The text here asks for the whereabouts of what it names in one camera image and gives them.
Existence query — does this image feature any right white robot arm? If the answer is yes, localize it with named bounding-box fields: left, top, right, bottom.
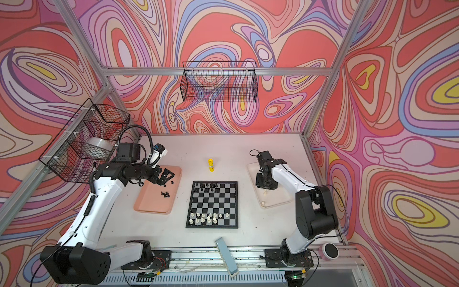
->
left=255, top=151, right=339, bottom=261

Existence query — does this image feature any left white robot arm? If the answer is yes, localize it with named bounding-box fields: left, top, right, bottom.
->
left=39, top=160, right=175, bottom=285

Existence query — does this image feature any white plastic tray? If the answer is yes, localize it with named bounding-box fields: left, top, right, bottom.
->
left=246, top=162, right=293, bottom=209

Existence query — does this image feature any pink plastic tray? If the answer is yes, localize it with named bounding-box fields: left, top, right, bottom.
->
left=133, top=166, right=182, bottom=215

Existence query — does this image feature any black and silver chessboard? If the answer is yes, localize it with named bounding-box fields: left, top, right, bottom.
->
left=185, top=181, right=239, bottom=229

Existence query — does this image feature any grey stapler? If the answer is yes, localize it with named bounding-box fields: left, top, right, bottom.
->
left=215, top=237, right=239, bottom=277

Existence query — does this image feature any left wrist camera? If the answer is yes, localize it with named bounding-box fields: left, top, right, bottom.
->
left=149, top=143, right=167, bottom=167

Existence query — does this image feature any left black wire basket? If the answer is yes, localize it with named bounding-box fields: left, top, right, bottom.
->
left=39, top=99, right=130, bottom=184

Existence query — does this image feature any black wire basket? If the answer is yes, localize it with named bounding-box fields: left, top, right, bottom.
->
left=39, top=99, right=130, bottom=184
left=180, top=61, right=258, bottom=103

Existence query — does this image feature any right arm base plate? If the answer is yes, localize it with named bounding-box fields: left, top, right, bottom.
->
left=260, top=248, right=314, bottom=270

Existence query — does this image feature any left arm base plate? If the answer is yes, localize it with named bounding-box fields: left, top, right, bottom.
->
left=121, top=250, right=172, bottom=271

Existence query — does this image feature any back black wire basket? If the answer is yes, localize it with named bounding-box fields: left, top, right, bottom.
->
left=180, top=61, right=258, bottom=103

